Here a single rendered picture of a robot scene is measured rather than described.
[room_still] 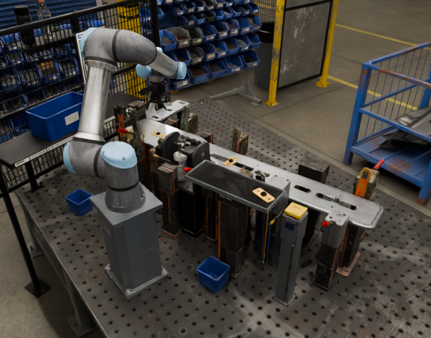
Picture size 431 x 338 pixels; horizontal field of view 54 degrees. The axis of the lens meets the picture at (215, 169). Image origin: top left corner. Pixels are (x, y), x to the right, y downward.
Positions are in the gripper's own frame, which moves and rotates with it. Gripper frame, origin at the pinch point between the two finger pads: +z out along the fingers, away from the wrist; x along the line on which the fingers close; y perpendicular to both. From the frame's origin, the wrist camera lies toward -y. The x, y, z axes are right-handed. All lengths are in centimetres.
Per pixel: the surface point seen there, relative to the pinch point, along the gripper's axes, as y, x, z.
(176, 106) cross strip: -14.2, 32.2, 11.6
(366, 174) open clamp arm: 106, 13, 1
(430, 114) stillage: 102, 223, 59
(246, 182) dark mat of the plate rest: 73, -30, -5
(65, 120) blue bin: -35.1, -30.1, 1.1
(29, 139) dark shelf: -46, -46, 9
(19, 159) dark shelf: -33, -60, 9
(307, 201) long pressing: 90, -7, 11
